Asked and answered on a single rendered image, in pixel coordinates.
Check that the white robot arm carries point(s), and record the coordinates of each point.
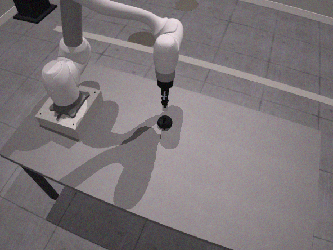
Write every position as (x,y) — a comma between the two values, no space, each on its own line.
(61,77)

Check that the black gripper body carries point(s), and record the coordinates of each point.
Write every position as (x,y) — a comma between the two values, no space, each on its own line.
(165,85)

